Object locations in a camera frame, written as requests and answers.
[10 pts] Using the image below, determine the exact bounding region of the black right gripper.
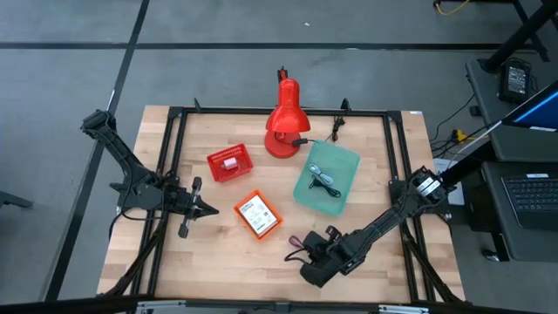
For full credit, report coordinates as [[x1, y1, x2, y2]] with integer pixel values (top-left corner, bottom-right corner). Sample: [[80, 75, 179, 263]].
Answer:
[[299, 225, 354, 289]]

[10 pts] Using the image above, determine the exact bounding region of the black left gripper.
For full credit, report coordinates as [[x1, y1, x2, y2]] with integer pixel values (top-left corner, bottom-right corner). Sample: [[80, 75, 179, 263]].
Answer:
[[174, 176, 220, 239]]

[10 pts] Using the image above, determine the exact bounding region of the purple braided cable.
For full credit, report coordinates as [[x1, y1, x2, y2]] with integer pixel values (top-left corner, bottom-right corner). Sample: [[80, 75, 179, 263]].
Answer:
[[283, 235, 313, 263]]

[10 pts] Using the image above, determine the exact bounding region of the orange plastic basket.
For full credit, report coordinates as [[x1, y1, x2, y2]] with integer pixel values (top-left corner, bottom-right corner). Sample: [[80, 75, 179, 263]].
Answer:
[[233, 188, 284, 242]]

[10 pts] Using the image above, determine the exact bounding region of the black cable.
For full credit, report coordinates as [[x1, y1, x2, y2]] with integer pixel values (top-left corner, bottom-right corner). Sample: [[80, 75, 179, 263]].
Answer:
[[308, 174, 343, 199]]

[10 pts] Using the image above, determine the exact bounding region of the light blue braided USB cable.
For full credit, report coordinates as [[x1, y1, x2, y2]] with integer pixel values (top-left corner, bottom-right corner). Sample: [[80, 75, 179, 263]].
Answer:
[[308, 163, 336, 186]]

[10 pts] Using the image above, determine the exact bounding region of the teal translucent plastic bin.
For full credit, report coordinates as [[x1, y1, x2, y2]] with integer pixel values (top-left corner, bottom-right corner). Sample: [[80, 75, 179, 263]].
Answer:
[[292, 139, 362, 217]]

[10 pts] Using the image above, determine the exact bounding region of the red plastic basket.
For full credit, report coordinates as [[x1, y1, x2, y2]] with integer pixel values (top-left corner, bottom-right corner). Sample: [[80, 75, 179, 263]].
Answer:
[[206, 143, 255, 183]]

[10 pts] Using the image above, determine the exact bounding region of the silver aluminium bar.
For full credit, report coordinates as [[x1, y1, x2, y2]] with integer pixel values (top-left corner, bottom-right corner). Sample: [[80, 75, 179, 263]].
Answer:
[[378, 304, 431, 314], [136, 299, 187, 314]]

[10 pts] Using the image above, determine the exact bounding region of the red desk lamp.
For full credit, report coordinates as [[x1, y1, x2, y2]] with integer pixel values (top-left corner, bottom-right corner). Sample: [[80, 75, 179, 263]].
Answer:
[[264, 67, 312, 160]]

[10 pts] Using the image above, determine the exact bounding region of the black stand foot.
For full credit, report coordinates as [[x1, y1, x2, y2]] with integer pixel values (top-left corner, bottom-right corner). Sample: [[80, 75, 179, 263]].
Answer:
[[0, 190, 34, 210]]

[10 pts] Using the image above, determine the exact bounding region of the black laptop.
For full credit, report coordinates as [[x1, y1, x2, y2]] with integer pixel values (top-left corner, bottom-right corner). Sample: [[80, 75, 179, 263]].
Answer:
[[500, 172, 558, 232]]

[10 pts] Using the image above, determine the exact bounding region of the dark side desk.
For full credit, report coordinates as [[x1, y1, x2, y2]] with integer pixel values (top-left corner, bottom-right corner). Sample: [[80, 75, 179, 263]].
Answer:
[[465, 58, 558, 263]]

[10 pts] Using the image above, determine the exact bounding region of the black power adapter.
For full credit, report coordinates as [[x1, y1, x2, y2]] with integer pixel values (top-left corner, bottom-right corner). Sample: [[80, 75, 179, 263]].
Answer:
[[499, 59, 531, 105]]

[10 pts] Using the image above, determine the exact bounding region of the monitor with blue screen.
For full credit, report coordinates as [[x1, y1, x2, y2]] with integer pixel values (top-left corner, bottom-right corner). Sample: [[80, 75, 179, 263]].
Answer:
[[500, 80, 558, 133]]

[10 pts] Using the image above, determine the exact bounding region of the black diagonal desk leg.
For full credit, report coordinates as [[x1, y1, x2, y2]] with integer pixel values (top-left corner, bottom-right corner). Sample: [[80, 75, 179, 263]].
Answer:
[[479, 0, 558, 73]]

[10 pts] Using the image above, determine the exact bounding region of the black lamp power cord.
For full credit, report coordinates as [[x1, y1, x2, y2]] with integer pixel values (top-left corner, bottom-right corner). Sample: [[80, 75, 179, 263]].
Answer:
[[274, 113, 347, 147]]

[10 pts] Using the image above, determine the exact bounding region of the yellow hanging cable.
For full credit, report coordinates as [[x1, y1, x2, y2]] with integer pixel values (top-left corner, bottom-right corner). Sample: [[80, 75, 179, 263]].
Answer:
[[433, 0, 473, 17]]

